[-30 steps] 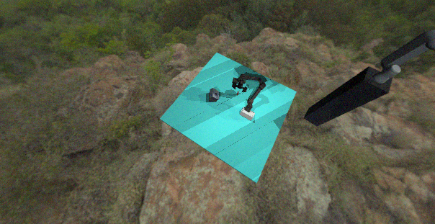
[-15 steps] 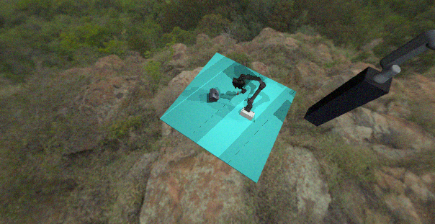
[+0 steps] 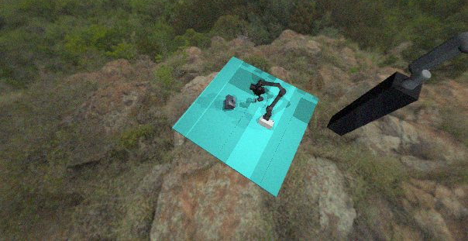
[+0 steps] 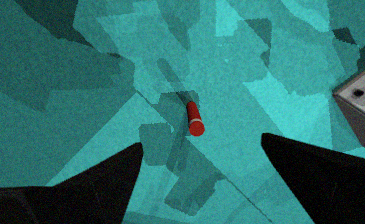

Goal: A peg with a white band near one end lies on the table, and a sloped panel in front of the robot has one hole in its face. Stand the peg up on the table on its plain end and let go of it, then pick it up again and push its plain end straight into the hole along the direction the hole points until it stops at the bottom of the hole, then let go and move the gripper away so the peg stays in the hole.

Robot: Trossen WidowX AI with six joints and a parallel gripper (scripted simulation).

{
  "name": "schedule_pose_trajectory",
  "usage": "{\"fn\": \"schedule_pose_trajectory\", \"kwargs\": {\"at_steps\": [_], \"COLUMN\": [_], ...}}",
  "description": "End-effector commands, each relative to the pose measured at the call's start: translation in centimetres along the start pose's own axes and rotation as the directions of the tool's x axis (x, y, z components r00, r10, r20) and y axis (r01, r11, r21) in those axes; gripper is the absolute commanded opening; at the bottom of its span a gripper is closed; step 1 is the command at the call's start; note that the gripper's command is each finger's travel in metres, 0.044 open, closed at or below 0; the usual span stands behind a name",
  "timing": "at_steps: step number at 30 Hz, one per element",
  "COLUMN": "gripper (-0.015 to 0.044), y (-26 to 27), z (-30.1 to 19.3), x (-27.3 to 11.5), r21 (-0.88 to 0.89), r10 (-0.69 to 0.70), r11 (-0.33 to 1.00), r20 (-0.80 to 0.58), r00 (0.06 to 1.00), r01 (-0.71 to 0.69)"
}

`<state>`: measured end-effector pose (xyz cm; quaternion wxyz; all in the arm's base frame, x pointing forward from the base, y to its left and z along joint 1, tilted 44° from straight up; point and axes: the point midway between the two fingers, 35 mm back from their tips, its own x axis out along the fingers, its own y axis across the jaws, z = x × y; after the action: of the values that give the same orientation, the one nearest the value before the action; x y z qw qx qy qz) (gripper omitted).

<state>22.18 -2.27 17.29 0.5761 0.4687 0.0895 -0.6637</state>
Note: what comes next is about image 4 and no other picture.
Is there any red peg with white band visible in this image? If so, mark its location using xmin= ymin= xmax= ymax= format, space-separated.
xmin=187 ymin=102 xmax=205 ymax=137

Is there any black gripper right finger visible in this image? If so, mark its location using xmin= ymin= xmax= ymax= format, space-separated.
xmin=260 ymin=133 xmax=365 ymax=224

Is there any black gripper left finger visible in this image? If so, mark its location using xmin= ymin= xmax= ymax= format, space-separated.
xmin=0 ymin=142 xmax=143 ymax=224

